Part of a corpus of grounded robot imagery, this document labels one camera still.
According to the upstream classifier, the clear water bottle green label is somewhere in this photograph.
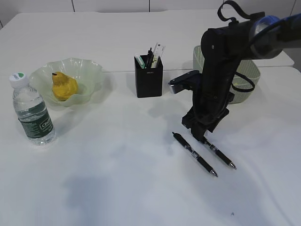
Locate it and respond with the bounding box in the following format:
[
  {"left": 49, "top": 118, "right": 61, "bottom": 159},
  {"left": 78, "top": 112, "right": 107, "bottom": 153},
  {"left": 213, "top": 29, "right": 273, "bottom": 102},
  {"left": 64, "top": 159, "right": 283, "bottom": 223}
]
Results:
[{"left": 9, "top": 73, "right": 55, "bottom": 145}]

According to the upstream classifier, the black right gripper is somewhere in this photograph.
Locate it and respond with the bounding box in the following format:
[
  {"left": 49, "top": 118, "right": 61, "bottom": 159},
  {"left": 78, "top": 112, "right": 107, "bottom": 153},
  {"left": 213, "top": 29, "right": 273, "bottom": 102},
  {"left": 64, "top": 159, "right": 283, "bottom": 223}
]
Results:
[{"left": 182, "top": 94, "right": 234, "bottom": 143}]

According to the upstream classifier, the clear plastic ruler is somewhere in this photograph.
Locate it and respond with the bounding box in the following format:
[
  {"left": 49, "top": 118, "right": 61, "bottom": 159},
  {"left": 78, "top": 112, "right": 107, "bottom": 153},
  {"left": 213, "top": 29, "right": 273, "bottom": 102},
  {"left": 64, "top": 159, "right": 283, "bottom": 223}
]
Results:
[{"left": 153, "top": 42, "right": 165, "bottom": 57}]

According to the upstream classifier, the black gel pen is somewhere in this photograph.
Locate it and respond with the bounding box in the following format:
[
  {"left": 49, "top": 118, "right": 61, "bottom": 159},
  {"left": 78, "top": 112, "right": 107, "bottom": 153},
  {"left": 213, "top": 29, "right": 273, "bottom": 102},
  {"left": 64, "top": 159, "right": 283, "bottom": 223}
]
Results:
[
  {"left": 172, "top": 132, "right": 218, "bottom": 177},
  {"left": 203, "top": 137, "right": 237, "bottom": 169},
  {"left": 146, "top": 48, "right": 153, "bottom": 68}
]

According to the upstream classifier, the mint green pen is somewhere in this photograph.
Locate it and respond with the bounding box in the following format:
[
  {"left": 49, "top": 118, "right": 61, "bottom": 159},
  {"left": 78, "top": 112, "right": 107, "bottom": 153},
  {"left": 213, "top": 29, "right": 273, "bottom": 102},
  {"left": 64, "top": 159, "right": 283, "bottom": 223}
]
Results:
[{"left": 135, "top": 54, "right": 146, "bottom": 69}]

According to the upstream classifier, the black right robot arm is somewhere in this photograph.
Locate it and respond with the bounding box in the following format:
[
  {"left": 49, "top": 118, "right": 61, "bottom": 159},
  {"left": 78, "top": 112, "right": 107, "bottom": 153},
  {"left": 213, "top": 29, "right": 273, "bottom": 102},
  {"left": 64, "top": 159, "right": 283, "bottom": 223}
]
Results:
[{"left": 175, "top": 14, "right": 301, "bottom": 143}]

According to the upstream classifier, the yellow-green utility knife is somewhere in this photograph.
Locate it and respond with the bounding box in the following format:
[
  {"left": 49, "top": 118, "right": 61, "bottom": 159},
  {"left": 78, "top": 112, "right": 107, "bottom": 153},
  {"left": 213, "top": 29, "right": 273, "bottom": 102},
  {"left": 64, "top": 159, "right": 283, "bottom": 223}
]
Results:
[{"left": 151, "top": 55, "right": 159, "bottom": 68}]

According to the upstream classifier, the yellow pear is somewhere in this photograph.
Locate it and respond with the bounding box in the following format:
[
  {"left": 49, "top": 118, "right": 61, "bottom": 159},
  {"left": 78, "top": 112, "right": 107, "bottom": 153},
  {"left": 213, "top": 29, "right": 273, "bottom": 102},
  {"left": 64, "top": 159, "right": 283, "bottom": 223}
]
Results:
[{"left": 52, "top": 72, "right": 78, "bottom": 101}]

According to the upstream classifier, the green plastic woven basket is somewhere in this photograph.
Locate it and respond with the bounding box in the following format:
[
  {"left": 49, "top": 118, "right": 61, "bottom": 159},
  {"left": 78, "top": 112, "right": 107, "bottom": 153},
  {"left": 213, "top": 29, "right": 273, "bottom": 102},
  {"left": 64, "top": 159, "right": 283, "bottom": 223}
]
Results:
[{"left": 193, "top": 45, "right": 261, "bottom": 104}]

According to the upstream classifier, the frosted green wavy plate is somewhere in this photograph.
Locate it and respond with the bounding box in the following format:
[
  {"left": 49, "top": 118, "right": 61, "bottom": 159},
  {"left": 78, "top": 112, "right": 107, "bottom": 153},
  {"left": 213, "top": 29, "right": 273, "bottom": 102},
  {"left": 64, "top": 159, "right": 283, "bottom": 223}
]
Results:
[{"left": 29, "top": 57, "right": 103, "bottom": 107}]

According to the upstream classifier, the black square pen holder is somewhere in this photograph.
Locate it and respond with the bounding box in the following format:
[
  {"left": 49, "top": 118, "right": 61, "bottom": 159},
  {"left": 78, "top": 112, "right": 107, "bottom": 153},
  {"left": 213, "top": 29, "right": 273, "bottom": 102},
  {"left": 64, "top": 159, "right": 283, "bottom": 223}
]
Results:
[{"left": 134, "top": 57, "right": 163, "bottom": 98}]

